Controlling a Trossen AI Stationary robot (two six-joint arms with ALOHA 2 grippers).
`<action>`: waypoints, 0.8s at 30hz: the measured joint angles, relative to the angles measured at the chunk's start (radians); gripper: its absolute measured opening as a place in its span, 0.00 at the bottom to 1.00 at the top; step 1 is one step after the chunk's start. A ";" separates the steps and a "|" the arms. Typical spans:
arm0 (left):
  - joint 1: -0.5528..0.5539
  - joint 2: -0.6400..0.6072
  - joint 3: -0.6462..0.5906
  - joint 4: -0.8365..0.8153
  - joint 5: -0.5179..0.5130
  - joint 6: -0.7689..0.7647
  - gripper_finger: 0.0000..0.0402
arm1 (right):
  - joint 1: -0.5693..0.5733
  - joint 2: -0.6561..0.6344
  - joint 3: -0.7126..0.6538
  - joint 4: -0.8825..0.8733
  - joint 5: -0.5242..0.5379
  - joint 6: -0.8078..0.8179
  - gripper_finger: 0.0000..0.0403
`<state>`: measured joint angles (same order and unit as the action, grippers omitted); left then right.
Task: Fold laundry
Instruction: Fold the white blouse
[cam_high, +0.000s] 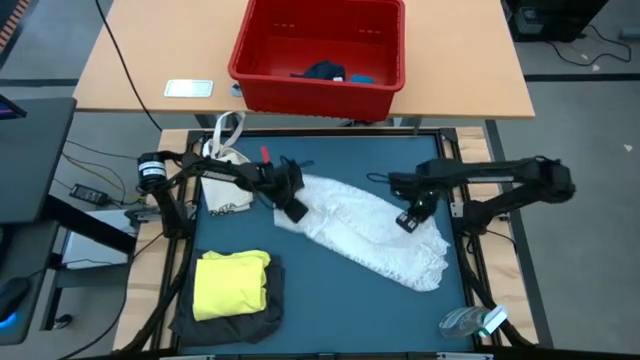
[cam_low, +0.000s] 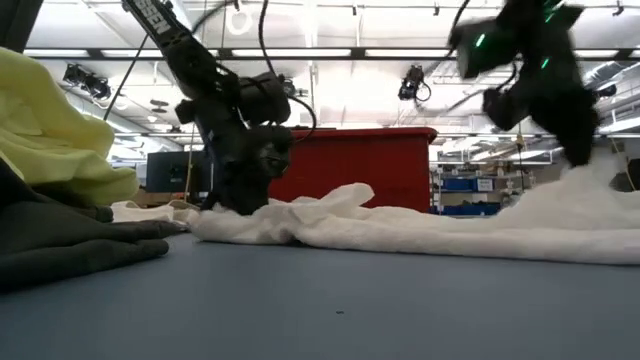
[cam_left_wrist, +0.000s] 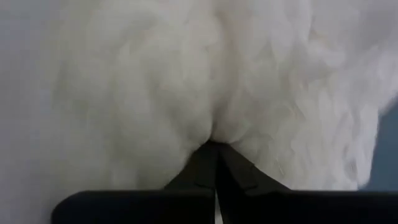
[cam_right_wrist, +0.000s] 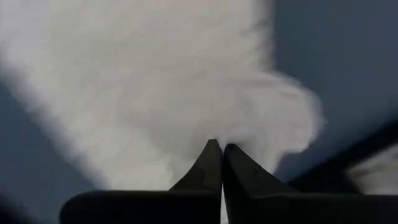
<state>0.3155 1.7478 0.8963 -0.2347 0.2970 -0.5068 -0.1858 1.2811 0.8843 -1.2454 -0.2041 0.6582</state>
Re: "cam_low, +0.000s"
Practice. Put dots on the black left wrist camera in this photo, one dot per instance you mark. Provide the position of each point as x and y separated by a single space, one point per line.
265 100

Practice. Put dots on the yellow t-shirt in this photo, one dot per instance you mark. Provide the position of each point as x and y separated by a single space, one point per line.
50 140

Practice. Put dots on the black ceiling dome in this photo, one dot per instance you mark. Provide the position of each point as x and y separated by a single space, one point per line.
609 91

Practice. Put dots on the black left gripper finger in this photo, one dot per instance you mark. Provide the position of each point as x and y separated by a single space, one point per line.
225 195
255 192

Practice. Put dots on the white cloth garment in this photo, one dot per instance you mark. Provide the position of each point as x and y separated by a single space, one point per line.
400 235

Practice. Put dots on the blue storage bins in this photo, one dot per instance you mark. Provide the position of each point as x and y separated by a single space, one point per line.
470 210

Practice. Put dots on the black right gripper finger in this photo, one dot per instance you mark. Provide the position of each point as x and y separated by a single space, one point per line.
573 150
589 147

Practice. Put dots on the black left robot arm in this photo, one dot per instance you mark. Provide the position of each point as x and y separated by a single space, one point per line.
170 35

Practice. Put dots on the black ceiling spotlight cluster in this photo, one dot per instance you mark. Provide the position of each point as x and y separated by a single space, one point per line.
85 80

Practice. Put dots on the white sign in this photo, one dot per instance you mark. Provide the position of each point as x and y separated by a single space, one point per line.
485 185

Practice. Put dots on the red plastic bin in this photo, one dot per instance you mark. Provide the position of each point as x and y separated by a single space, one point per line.
375 165

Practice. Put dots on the black overhead camera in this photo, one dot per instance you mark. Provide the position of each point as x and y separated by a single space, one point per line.
411 82

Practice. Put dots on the black flat screen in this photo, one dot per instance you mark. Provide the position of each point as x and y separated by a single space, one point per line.
170 172

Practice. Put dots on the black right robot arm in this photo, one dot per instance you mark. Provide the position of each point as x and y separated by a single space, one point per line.
540 50

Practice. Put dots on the dark grey shorts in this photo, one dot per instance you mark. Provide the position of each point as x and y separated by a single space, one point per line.
75 245

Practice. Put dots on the black ceiling light fixture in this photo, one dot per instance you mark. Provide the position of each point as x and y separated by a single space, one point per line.
159 106

